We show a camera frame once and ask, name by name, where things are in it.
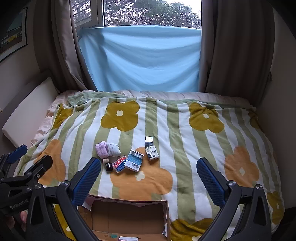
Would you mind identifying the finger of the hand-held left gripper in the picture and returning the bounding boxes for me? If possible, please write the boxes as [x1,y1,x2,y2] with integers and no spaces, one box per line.
[24,155,53,186]
[0,144,28,172]

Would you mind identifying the cream bed quilt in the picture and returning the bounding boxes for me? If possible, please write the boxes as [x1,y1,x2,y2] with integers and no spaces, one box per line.
[35,89,255,144]

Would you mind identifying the beige curtain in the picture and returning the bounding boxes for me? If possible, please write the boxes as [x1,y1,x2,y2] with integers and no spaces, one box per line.
[32,0,97,91]
[199,0,276,96]

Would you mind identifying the light blue cloth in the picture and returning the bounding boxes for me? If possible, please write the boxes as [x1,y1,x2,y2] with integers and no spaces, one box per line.
[77,25,202,93]

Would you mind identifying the white cushion pad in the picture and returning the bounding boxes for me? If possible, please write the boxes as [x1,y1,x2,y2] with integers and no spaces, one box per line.
[2,76,61,149]

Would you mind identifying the clear plastic case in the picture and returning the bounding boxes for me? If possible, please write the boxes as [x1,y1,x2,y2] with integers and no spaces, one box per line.
[111,156,128,172]

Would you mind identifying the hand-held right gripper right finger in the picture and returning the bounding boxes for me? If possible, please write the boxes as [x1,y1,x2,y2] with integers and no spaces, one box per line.
[196,158,272,241]

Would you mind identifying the floral striped blanket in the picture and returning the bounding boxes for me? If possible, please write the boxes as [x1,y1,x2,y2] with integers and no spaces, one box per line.
[14,91,285,241]

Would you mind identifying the window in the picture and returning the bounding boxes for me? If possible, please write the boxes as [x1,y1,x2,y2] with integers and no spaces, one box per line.
[70,0,202,37]

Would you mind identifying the white patterned sock roll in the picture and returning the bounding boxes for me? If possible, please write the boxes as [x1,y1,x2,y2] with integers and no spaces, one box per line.
[105,142,121,157]

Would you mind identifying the cardboard box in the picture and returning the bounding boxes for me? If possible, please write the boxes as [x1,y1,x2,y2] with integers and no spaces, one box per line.
[77,195,171,241]

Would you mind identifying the person's left hand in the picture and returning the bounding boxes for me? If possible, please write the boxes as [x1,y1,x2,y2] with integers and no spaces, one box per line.
[5,210,28,232]

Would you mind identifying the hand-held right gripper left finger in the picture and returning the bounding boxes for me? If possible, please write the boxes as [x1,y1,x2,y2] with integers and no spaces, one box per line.
[25,158,102,241]

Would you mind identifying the blue-white blister pack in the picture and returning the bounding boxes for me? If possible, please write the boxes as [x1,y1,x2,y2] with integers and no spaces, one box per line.
[124,149,145,172]

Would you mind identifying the pink towel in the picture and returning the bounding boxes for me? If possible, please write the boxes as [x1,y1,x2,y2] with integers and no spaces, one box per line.
[95,141,109,159]

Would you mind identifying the black-white patterned small box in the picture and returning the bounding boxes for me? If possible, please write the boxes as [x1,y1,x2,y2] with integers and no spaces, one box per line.
[145,146,160,161]

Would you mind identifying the wall poster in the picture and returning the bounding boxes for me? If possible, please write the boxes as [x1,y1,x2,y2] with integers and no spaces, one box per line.
[0,7,28,63]

